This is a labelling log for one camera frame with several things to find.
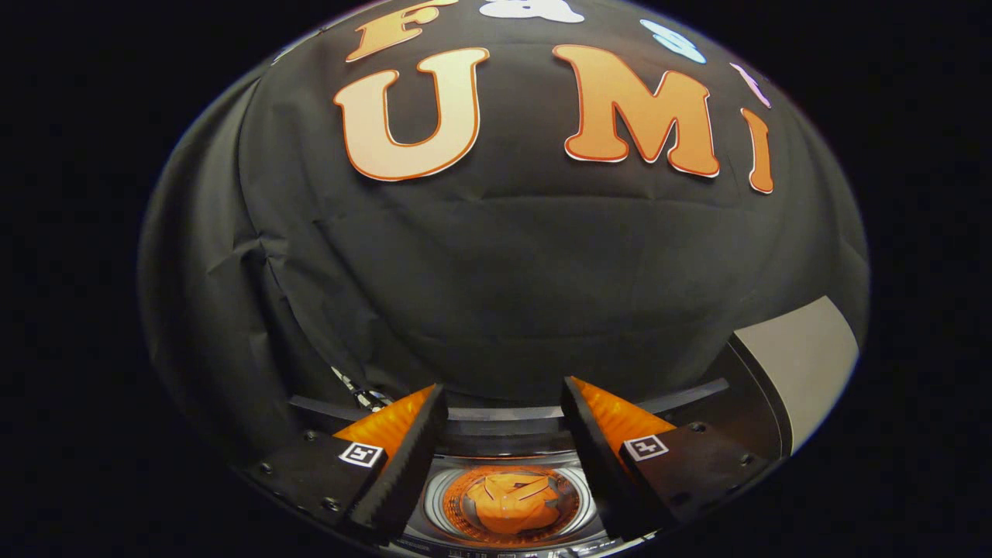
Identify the dark glass washing machine lid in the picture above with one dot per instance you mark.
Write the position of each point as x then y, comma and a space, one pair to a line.
504, 434

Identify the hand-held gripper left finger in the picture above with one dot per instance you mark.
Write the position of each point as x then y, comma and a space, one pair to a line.
399, 473

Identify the yellow polo shirt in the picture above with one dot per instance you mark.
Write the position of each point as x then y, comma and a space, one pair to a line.
511, 504

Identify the black backdrop cloth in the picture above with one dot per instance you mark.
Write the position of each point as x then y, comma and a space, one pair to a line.
504, 271

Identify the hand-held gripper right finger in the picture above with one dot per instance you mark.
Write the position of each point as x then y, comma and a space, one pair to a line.
608, 480

